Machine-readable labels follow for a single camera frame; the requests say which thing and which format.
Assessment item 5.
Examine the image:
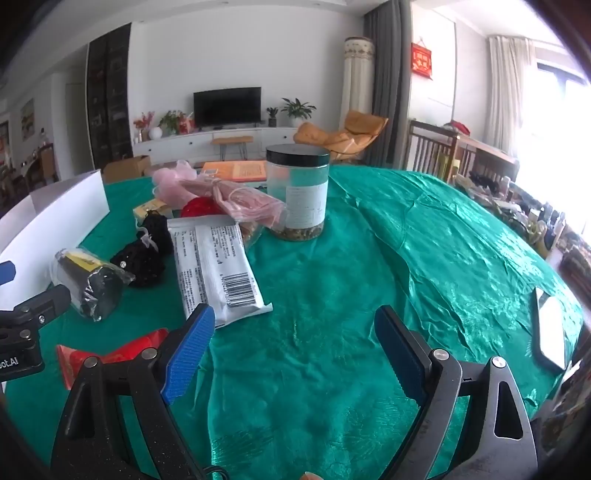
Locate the white television cabinet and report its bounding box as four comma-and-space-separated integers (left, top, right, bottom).
133, 126, 305, 160

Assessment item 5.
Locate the covered standing air conditioner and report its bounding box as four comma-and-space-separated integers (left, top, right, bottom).
339, 37, 376, 134

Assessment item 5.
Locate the red wall hanging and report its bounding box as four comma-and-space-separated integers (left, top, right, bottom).
411, 41, 433, 78

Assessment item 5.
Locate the pink plastic packet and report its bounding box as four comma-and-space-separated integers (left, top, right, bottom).
178, 178, 289, 229

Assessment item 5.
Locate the wooden stool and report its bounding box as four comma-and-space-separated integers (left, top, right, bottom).
211, 135, 254, 161

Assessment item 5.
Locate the red yarn ball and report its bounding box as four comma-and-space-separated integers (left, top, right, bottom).
181, 196, 227, 219

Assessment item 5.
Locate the pile of assorted bottles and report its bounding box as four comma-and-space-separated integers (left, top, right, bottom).
455, 171, 591, 296

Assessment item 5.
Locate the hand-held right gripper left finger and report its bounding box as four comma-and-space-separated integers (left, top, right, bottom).
50, 303, 216, 480

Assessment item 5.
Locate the orange lounge chair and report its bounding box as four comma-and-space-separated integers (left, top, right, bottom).
294, 110, 389, 162

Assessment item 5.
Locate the clear jar with black lid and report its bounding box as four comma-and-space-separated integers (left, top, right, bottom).
265, 144, 331, 241

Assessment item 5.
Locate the black television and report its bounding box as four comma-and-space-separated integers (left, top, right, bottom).
193, 87, 262, 127

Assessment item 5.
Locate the grey curtain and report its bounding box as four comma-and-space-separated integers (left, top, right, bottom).
363, 0, 413, 168

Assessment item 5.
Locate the cardboard box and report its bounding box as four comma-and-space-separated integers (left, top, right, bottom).
102, 155, 151, 184

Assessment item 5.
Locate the bushy potted plant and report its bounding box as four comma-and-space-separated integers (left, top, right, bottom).
158, 110, 185, 136

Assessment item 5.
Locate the white curtain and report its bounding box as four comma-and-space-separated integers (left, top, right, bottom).
486, 34, 539, 158

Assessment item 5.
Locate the black roll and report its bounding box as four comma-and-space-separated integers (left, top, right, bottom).
50, 248, 136, 322

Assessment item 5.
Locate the white snack packet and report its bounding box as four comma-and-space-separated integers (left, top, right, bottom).
167, 217, 273, 328

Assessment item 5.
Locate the red flower bouquet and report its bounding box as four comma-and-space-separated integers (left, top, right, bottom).
133, 112, 154, 141

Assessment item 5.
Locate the wooden railing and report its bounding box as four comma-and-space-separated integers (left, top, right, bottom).
406, 119, 518, 185

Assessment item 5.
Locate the wooden dining chair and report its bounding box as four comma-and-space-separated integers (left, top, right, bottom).
23, 143, 58, 185

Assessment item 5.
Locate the smartphone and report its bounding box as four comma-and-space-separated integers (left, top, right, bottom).
531, 286, 568, 371

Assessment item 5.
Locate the clear bag of nuts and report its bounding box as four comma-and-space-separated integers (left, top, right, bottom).
238, 220, 265, 247

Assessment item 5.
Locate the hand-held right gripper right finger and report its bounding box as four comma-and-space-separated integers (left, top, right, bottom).
374, 305, 539, 480

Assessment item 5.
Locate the black lace pouch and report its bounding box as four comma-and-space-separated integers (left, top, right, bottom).
110, 210, 175, 289

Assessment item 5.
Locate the large potted plant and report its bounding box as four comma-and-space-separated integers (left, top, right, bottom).
281, 97, 317, 127

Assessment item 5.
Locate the red packet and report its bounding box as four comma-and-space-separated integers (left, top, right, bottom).
56, 328, 169, 391

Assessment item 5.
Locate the white board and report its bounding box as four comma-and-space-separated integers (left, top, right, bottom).
0, 169, 110, 296

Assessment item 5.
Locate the orange book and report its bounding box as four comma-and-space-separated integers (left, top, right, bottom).
202, 160, 269, 182

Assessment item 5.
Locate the dark display cabinet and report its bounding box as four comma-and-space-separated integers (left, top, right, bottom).
86, 23, 134, 171

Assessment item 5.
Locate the yellow tissue pack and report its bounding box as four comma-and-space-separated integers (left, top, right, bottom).
133, 200, 174, 220

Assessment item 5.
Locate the green tablecloth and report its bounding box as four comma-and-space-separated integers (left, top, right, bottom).
0, 165, 585, 480

